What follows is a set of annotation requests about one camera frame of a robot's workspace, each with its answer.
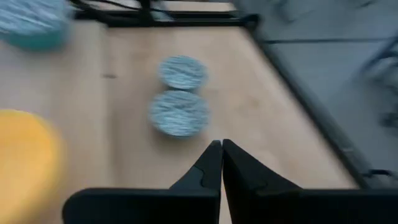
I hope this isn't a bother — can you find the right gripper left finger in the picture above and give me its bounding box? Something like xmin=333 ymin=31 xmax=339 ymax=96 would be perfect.
xmin=61 ymin=139 xmax=224 ymax=224

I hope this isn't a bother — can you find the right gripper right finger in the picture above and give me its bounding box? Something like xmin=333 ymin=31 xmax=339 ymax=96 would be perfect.
xmin=222 ymin=138 xmax=398 ymax=224

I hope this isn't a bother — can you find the teal bowl with patterned inside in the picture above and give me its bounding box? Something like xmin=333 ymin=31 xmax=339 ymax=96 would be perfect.
xmin=157 ymin=55 xmax=208 ymax=91
xmin=0 ymin=0 xmax=74 ymax=52
xmin=147 ymin=89 xmax=211 ymax=138

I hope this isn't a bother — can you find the yellow plastic plate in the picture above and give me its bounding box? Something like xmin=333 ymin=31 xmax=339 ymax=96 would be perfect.
xmin=0 ymin=108 xmax=67 ymax=224

